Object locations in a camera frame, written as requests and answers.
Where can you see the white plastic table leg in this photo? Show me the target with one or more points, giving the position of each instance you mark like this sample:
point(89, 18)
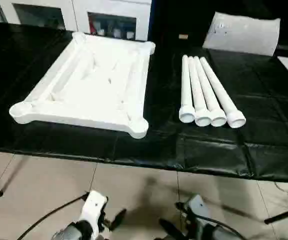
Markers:
point(197, 90)
point(220, 90)
point(207, 90)
point(185, 85)

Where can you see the white plastic table top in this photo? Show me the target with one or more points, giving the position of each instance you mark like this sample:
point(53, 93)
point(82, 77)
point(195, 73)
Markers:
point(94, 85)

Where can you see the black work mat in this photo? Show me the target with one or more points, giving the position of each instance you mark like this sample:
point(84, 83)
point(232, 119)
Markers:
point(224, 150)

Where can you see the small tan label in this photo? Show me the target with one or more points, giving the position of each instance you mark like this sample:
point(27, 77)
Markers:
point(183, 36)

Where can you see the white plastic bag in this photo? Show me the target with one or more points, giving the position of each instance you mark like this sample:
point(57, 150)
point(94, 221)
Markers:
point(241, 32)

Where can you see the white cabinet with glass doors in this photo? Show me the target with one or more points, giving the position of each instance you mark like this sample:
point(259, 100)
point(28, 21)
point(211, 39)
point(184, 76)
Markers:
point(79, 12)

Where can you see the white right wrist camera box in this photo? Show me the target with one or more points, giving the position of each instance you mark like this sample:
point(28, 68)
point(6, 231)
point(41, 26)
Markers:
point(196, 206)

